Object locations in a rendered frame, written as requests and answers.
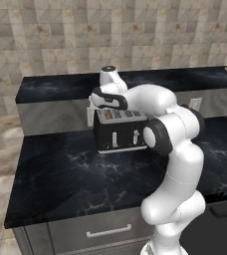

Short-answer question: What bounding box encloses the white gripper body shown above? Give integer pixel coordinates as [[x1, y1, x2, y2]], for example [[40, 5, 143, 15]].
[[88, 93, 102, 111]]

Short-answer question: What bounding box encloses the grey drawer front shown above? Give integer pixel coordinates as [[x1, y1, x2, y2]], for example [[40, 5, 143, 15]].
[[47, 206, 155, 255]]

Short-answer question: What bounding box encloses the grey cabinet side panel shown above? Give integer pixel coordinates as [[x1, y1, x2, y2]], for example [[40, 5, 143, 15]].
[[12, 222, 56, 255]]

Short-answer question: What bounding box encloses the black dishwasher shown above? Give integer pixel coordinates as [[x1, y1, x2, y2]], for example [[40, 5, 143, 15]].
[[179, 197, 227, 255]]

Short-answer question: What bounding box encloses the white wall outlet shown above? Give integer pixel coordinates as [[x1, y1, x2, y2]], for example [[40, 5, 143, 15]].
[[87, 108, 96, 128], [188, 97, 203, 113]]

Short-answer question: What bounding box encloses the silver drawer handle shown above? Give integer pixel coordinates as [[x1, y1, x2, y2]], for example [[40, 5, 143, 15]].
[[86, 223, 132, 239]]

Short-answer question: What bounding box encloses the black dishwasher handle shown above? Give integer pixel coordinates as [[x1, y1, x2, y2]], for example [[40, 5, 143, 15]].
[[207, 198, 227, 219]]

